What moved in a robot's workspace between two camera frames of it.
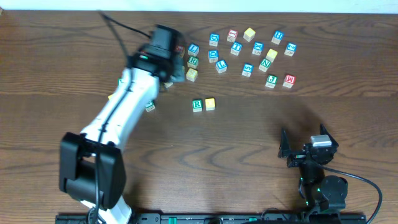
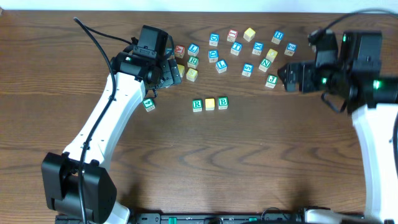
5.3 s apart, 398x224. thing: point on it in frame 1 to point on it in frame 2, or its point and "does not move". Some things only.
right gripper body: [298, 158] to [312, 81]
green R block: [197, 105] does not move
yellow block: [271, 55] does not move
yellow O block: [210, 104] does not move
